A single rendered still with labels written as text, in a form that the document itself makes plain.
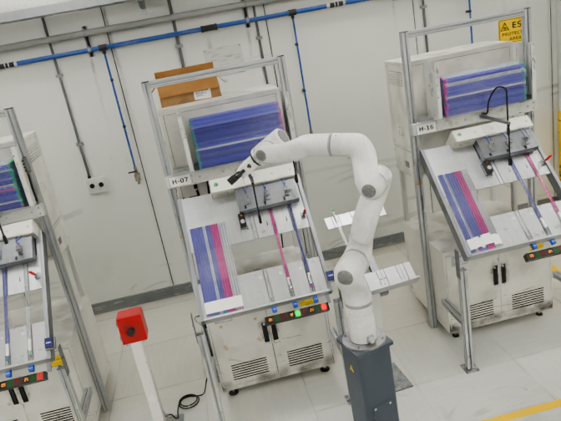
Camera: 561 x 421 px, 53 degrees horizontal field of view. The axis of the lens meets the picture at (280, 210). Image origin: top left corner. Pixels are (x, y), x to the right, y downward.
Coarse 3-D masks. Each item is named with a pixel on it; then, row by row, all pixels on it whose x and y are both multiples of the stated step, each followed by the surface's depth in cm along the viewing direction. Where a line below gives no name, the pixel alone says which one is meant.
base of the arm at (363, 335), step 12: (348, 312) 240; (360, 312) 237; (372, 312) 240; (348, 324) 244; (360, 324) 239; (372, 324) 241; (348, 336) 251; (360, 336) 241; (372, 336) 242; (384, 336) 246; (348, 348) 243; (360, 348) 240; (372, 348) 239
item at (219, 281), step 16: (224, 224) 308; (192, 240) 304; (208, 240) 304; (224, 240) 304; (208, 256) 300; (224, 256) 300; (208, 272) 296; (224, 272) 297; (208, 288) 293; (224, 288) 293; (208, 304) 289; (224, 304) 289; (240, 304) 289
